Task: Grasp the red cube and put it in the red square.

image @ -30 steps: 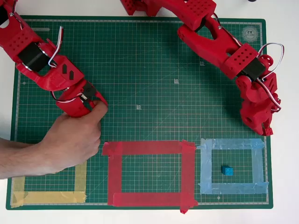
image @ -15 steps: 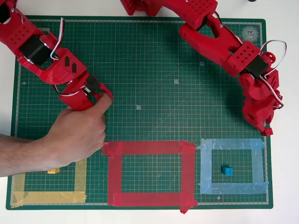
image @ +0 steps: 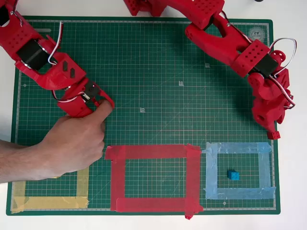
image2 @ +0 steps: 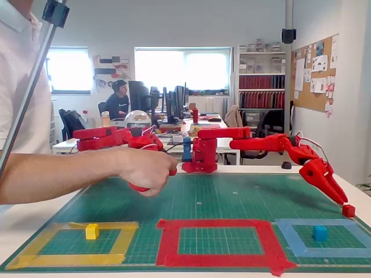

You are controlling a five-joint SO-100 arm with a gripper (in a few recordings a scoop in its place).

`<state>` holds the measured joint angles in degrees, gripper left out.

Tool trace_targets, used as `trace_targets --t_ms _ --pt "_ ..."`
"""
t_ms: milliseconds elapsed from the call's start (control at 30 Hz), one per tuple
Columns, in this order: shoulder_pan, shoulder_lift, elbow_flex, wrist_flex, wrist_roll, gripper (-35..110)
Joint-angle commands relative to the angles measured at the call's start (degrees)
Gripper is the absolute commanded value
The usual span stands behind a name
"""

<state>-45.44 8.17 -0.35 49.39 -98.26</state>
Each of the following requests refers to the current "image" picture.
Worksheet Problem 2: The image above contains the red leader arm with handle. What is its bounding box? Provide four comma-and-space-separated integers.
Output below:
0, 0, 116, 118

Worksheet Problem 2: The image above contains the person's right forearm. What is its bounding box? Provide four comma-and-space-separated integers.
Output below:
0, 140, 43, 184

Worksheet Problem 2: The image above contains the blue toy brick cube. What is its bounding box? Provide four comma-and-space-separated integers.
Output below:
227, 169, 240, 181

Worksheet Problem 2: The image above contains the blue tape square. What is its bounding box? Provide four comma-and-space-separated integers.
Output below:
201, 141, 276, 200

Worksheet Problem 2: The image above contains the red tape square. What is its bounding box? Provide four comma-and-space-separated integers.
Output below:
105, 143, 204, 220

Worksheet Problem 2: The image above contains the yellow tape square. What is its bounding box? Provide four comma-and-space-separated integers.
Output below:
11, 166, 90, 214

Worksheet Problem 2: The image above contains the person's right hand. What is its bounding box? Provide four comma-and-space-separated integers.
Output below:
33, 99, 115, 181

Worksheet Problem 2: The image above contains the green cutting mat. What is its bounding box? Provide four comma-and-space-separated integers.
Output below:
6, 15, 281, 216

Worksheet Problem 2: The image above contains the white robot arm cable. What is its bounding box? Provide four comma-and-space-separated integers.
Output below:
270, 38, 297, 108

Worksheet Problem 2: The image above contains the white leader arm cable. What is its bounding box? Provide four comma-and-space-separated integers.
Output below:
47, 21, 64, 65

